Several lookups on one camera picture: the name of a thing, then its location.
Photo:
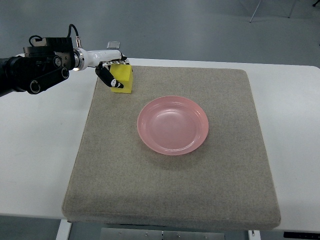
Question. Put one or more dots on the metal chair legs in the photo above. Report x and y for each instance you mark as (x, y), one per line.
(286, 9)

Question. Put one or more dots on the yellow foam block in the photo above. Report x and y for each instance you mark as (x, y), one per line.
(123, 73)

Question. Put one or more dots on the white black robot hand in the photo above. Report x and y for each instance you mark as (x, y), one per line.
(101, 60)

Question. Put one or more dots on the metal table base plate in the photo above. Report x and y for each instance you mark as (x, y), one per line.
(144, 234)

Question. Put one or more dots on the beige felt mat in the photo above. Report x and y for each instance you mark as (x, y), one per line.
(225, 184)

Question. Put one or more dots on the upper floor socket plate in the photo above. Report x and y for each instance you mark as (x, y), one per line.
(113, 45)

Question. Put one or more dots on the pink plate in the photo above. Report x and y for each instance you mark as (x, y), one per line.
(172, 125)

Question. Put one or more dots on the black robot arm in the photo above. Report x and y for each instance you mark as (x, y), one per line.
(45, 63)

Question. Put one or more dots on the white table leg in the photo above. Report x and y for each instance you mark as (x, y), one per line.
(64, 230)

